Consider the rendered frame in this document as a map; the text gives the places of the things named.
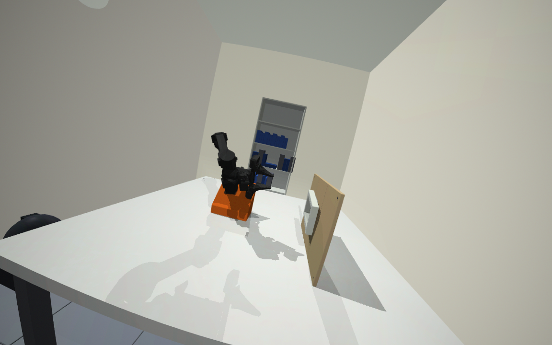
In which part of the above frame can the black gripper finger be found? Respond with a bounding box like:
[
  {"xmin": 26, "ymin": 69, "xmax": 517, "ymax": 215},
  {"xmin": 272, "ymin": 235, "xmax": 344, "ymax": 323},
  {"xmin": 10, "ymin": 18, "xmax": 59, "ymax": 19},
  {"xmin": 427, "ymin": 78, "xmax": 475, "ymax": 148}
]
[
  {"xmin": 253, "ymin": 182, "xmax": 271, "ymax": 194},
  {"xmin": 256, "ymin": 163, "xmax": 274, "ymax": 177}
]

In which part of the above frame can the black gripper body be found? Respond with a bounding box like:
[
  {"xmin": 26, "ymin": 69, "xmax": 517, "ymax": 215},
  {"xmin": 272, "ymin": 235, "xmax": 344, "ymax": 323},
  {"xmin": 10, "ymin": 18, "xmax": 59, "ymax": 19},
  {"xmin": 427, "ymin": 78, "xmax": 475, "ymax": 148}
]
[{"xmin": 234, "ymin": 155, "xmax": 260, "ymax": 200}]

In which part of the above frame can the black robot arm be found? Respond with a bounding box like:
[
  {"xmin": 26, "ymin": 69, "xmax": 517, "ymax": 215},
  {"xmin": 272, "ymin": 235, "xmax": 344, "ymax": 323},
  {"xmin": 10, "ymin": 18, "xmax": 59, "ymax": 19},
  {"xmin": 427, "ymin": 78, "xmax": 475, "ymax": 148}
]
[{"xmin": 211, "ymin": 132, "xmax": 249, "ymax": 195}]

